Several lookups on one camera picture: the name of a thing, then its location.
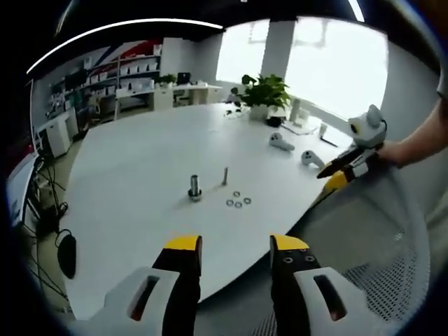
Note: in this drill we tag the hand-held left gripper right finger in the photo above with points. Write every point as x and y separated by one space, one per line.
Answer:
290 287

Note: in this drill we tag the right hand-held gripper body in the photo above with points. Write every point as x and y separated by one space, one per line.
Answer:
367 127

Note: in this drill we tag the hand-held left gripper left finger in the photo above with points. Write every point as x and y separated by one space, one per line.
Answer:
178 287

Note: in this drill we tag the large metal washer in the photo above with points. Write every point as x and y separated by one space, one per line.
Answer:
190 194

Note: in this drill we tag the large metal threaded stud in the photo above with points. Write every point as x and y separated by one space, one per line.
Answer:
194 182

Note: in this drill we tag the thin metal threaded stud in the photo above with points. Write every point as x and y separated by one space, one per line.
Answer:
225 175

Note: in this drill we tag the person's right hand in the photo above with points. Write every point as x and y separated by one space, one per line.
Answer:
390 154

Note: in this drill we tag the white handheld controller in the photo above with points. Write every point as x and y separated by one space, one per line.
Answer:
308 159
278 140

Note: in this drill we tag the grey mesh office chair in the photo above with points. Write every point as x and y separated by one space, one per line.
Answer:
367 224

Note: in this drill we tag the black device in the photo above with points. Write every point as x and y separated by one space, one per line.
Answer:
274 122

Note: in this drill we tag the green plant in white pot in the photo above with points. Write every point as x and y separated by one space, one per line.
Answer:
259 112

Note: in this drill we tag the black oval object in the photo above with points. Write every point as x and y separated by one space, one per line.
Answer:
68 252

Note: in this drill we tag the small black monitor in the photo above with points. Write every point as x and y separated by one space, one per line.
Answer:
184 78

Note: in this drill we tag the white standing desk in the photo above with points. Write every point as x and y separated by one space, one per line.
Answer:
19 196

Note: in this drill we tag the long white desk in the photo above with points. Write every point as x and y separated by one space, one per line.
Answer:
164 96

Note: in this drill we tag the white cabinet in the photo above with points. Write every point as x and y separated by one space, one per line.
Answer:
57 136

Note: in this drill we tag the small green potted plant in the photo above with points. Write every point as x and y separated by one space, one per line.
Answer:
167 80

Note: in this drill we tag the wooden chair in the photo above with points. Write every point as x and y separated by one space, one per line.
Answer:
94 105

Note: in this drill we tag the long white ceiling light strip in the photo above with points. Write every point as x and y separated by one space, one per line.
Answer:
175 21

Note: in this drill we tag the white shelving unit with boxes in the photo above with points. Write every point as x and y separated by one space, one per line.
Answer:
133 68

